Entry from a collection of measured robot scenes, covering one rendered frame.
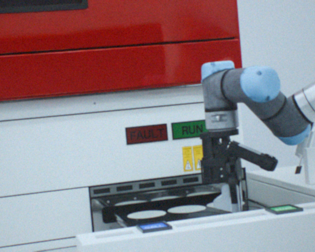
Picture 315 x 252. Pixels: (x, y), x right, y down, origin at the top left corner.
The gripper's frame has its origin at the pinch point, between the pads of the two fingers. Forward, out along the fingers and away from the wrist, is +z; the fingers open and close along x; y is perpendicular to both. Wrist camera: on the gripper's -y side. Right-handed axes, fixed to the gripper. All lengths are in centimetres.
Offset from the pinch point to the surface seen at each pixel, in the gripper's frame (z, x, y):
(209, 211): 1.3, -14.0, 10.0
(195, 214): 1.4, -11.0, 13.0
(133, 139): -17.6, -22.2, 31.2
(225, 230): -3.8, 30.1, -2.7
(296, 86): -26, -212, 3
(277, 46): -48, -208, 10
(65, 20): -50, -10, 42
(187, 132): -18.0, -30.1, 17.9
